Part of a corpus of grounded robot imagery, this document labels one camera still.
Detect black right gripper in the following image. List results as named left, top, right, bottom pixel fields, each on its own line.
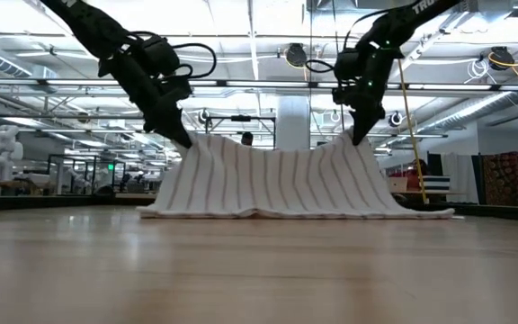
left=332, top=42, right=404, bottom=146

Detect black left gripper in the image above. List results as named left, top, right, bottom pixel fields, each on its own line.
left=99, top=49, right=193, bottom=149

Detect white towel with stripes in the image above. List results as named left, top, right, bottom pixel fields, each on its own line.
left=136, top=128, right=456, bottom=221

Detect silver laptop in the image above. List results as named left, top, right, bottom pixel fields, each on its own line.
left=388, top=175, right=409, bottom=194

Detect white building column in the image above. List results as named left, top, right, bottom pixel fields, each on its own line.
left=276, top=95, right=311, bottom=152

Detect black and white striped box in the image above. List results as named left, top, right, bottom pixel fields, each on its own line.
left=420, top=175, right=451, bottom=194

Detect long ceiling light strip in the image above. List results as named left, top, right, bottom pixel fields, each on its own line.
left=0, top=76, right=518, bottom=92

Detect white curtain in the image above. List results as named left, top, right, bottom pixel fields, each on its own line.
left=441, top=152, right=480, bottom=204

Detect patterned hanging rug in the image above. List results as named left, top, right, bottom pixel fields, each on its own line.
left=482, top=151, right=518, bottom=207

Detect white robot figure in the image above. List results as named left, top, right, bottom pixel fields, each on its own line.
left=0, top=124, right=24, bottom=181

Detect yellow hanging cable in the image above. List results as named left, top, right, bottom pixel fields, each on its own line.
left=396, top=58, right=429, bottom=204

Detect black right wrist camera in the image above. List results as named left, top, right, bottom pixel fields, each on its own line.
left=333, top=47, right=368, bottom=82

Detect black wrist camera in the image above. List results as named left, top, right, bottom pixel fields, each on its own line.
left=139, top=34, right=182, bottom=76
left=333, top=47, right=368, bottom=82

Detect black camera stand frame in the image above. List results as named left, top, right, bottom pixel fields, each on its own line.
left=203, top=114, right=278, bottom=149

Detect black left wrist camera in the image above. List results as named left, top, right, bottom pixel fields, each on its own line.
left=139, top=34, right=182, bottom=76

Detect black left camera cable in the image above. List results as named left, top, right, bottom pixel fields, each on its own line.
left=168, top=42, right=219, bottom=80

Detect black-framed glass enclosure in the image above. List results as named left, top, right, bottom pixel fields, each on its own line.
left=47, top=153, right=128, bottom=195

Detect black aluminium table frame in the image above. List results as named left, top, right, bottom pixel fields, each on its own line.
left=0, top=193, right=518, bottom=221

